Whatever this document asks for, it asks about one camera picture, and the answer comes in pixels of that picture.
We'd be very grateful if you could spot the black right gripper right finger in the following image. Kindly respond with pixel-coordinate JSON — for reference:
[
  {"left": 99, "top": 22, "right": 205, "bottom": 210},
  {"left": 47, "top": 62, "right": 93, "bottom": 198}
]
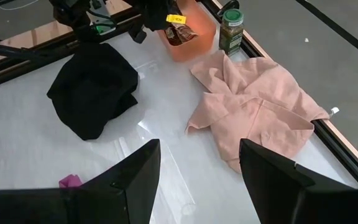
[{"left": 239, "top": 138, "right": 358, "bottom": 224}]

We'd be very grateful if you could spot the yellow tag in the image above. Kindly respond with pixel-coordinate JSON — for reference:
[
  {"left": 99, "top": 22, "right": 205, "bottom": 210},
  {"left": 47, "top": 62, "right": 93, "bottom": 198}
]
[{"left": 165, "top": 13, "right": 188, "bottom": 25}]

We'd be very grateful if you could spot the peach cloth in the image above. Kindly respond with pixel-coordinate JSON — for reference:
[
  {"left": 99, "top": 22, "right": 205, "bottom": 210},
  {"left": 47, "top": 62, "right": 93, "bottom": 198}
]
[{"left": 185, "top": 49, "right": 341, "bottom": 174}]

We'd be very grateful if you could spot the white cable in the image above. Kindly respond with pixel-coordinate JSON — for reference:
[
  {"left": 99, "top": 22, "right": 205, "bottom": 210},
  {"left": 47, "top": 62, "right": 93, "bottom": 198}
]
[{"left": 0, "top": 0, "right": 40, "bottom": 11}]

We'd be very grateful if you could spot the black cloth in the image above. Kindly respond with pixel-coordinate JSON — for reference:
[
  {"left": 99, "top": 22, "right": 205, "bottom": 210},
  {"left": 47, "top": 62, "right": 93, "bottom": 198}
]
[{"left": 45, "top": 42, "right": 140, "bottom": 142}]

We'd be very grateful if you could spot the green-lid spice jar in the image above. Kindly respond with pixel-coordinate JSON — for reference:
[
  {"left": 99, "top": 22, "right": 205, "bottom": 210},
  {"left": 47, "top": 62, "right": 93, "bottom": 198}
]
[{"left": 218, "top": 7, "right": 246, "bottom": 58}]

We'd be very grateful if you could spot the magenta cloth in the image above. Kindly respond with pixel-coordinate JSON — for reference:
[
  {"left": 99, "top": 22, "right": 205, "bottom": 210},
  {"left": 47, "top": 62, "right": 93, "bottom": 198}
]
[{"left": 58, "top": 174, "right": 84, "bottom": 189}]

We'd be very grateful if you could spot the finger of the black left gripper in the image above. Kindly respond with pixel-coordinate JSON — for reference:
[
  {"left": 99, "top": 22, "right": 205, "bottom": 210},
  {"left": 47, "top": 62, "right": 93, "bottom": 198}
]
[
  {"left": 128, "top": 26, "right": 148, "bottom": 45},
  {"left": 147, "top": 0, "right": 181, "bottom": 32}
]

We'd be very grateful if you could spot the black metal table frame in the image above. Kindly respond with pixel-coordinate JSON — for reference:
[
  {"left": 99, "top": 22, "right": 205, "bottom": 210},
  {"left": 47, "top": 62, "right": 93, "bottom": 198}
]
[{"left": 0, "top": 0, "right": 358, "bottom": 190}]

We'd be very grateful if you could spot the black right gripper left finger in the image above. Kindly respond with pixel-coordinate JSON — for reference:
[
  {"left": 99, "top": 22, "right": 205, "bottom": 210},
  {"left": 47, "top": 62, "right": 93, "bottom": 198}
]
[{"left": 0, "top": 138, "right": 162, "bottom": 224}]

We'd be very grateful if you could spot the brown spice packet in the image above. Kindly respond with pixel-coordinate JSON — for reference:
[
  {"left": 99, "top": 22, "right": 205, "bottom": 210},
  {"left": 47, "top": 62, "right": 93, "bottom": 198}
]
[{"left": 163, "top": 22, "right": 199, "bottom": 47}]

